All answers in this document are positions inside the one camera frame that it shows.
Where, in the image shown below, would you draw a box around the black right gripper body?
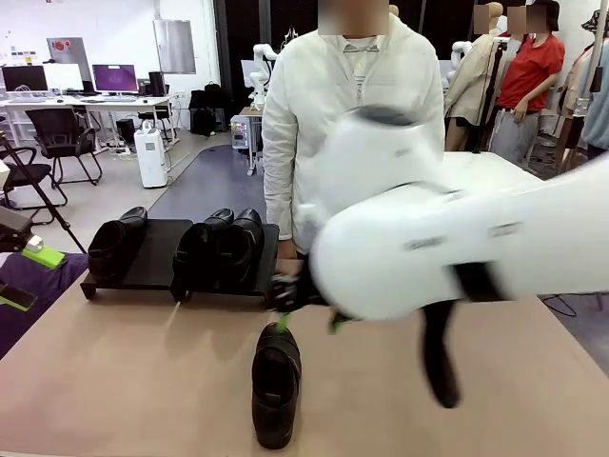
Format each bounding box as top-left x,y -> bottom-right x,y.
269,266 -> 334,318

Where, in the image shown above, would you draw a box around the long white desk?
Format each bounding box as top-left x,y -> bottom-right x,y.
0,93 -> 178,147

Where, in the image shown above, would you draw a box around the black leather strap shoe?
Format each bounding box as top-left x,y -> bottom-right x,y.
216,208 -> 265,292
87,206 -> 148,283
171,208 -> 235,294
250,321 -> 304,451

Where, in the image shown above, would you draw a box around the black bags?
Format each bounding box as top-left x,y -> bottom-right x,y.
188,81 -> 228,137

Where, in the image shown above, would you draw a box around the person's right hand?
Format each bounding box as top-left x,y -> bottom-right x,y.
276,237 -> 306,263

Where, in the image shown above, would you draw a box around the white work table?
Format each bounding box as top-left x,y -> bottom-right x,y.
442,150 -> 544,186

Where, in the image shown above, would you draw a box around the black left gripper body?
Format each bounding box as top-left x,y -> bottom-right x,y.
0,204 -> 34,253

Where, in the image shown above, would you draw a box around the beige hanging garment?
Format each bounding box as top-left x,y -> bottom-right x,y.
557,45 -> 594,120

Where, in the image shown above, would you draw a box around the purple screen monitor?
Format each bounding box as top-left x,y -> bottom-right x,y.
91,64 -> 139,94

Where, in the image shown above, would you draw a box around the black mesh office chair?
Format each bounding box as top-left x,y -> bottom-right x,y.
0,145 -> 69,229
24,108 -> 104,187

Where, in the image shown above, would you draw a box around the grey board with red logo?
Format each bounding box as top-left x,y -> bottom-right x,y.
46,36 -> 94,82

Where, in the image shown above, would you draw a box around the white screen monitor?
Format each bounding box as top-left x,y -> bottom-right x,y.
44,63 -> 85,91

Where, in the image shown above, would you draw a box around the person in white jacket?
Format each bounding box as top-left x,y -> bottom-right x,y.
261,0 -> 447,256

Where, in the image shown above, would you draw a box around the silver wall panel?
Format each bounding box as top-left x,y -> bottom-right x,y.
152,18 -> 197,75

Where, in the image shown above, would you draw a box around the black metal shoe stand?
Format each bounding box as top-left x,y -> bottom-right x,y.
180,218 -> 281,306
80,218 -> 194,302

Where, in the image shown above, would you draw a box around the mannequin in beige coat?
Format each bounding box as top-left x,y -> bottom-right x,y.
437,2 -> 505,153

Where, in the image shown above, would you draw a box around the white-sleeved right forearm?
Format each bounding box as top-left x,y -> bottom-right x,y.
264,180 -> 300,244

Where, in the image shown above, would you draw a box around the person in red shirt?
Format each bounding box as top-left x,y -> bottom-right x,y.
489,0 -> 567,169

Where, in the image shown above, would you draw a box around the black screen monitor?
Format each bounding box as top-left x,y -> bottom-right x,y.
2,65 -> 49,93

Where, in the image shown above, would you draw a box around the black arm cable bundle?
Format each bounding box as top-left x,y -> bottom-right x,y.
418,260 -> 520,410

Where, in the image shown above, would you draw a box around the black hat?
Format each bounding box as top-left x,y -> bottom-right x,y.
580,8 -> 609,33

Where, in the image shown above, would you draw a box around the computer case with coloured lights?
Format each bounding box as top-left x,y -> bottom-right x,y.
230,117 -> 263,151

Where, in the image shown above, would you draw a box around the white air purifier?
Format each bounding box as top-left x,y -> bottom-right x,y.
133,121 -> 169,189

